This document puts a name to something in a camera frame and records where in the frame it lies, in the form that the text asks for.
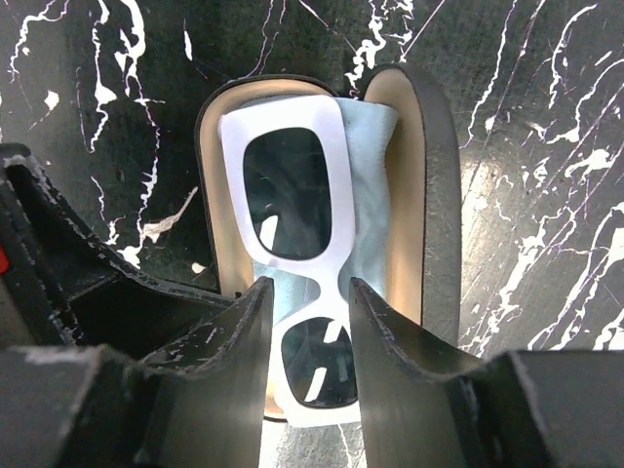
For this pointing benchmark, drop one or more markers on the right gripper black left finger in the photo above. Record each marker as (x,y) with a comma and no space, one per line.
(96,407)

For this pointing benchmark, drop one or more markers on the light blue cleaning cloth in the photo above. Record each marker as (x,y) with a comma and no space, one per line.
(370,195)

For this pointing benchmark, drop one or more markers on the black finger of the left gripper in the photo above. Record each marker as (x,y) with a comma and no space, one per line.
(61,285)

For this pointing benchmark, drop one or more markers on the black marble pattern mat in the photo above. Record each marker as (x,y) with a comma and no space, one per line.
(106,95)

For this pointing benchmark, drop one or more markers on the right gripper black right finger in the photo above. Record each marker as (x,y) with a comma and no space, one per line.
(425,403)

